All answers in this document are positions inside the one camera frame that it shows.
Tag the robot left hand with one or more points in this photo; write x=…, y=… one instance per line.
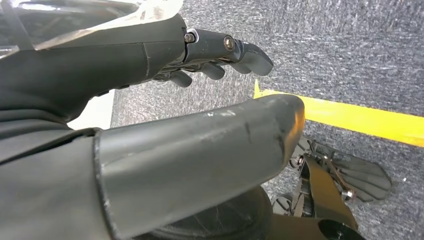
x=205, y=155

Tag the black round robot cover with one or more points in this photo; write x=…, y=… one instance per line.
x=232, y=215

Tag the white desk side panel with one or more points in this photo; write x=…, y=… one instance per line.
x=96, y=112

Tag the dark ribbed robot foot plate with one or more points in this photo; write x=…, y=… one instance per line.
x=364, y=179

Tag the yellow floor tape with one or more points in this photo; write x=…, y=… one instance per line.
x=364, y=122

